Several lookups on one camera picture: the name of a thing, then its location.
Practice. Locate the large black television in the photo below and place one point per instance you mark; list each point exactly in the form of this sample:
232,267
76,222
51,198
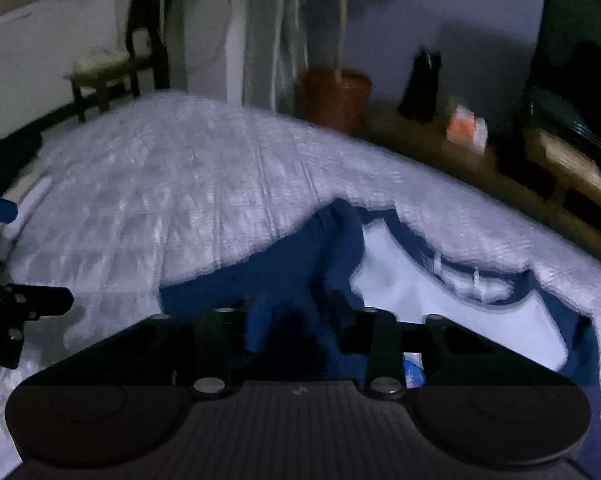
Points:
564,83

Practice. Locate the potted tree in red pot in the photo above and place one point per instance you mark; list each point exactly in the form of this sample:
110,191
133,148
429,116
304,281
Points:
329,93

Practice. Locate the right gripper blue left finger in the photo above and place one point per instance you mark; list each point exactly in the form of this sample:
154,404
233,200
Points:
225,358

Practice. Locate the orange tissue box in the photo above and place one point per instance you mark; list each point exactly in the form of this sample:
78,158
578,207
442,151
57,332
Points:
467,130

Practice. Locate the silver quilted bedspread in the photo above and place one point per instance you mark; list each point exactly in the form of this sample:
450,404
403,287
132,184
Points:
172,186

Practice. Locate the blue raglan graphic shirt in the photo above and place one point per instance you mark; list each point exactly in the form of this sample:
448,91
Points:
346,257

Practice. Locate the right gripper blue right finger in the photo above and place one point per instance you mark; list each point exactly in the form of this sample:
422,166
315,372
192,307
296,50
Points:
373,334

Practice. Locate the grey curtain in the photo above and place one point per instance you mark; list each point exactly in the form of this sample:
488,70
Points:
276,54

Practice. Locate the dark wooden chair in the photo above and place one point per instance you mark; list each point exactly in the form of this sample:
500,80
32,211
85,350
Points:
143,48

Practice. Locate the black speaker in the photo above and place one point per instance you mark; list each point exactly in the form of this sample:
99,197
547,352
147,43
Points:
419,100

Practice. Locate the wooden TV stand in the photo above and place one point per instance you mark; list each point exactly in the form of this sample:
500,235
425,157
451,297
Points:
539,175

